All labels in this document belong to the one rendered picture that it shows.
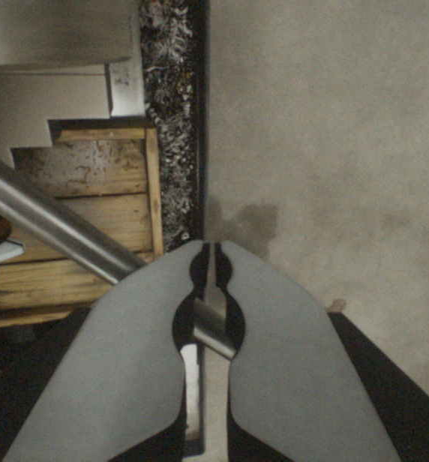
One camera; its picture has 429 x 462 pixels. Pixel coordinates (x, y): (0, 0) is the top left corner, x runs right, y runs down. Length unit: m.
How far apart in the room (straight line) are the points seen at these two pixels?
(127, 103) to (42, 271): 0.29
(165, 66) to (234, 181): 0.83
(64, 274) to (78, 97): 0.38
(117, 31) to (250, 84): 1.23
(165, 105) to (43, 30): 0.62
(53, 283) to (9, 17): 0.48
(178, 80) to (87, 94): 0.53
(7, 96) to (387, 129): 1.61
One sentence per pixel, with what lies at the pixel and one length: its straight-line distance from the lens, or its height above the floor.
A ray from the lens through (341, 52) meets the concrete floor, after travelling 1.60.
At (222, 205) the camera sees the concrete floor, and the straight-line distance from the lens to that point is 1.57.
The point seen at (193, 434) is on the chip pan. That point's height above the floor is 0.54.
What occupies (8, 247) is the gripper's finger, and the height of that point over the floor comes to 1.09.
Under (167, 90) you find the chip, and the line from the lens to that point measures 0.81.
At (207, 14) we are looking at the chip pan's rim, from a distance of 0.81.
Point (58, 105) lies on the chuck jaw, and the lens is 0.30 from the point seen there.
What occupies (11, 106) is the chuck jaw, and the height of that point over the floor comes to 1.10.
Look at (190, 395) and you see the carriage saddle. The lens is 0.77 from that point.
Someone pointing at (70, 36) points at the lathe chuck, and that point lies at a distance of 0.22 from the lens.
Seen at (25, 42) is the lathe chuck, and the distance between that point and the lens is 0.21.
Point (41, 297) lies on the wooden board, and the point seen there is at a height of 0.88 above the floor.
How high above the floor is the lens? 1.40
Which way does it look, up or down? 60 degrees down
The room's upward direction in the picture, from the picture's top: 156 degrees clockwise
